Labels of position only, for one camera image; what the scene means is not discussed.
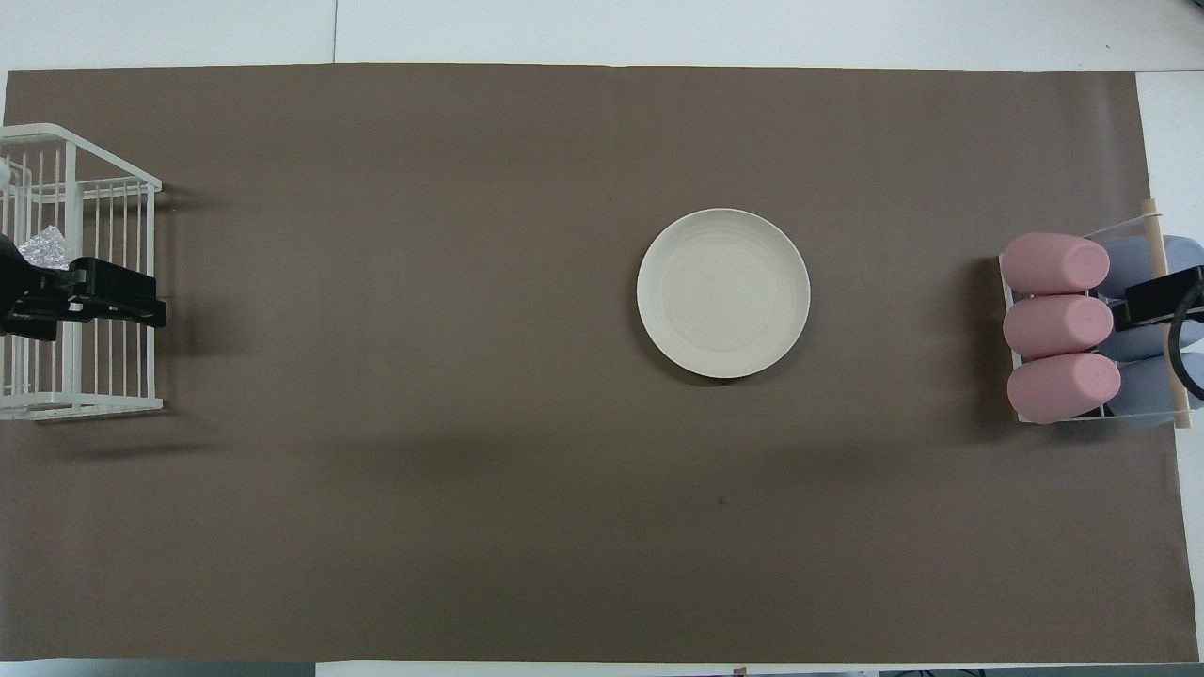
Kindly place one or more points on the silver mesh sponge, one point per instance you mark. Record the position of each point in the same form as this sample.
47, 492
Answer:
45, 248

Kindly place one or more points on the brown table mat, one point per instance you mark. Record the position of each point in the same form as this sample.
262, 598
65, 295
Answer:
470, 376

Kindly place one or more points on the cream round plate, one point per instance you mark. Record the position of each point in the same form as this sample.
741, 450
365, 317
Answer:
722, 293

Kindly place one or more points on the pink cup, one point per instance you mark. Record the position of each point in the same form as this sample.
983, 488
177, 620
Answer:
1053, 263
1063, 387
1058, 325

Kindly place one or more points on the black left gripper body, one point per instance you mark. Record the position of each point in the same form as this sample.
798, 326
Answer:
28, 301

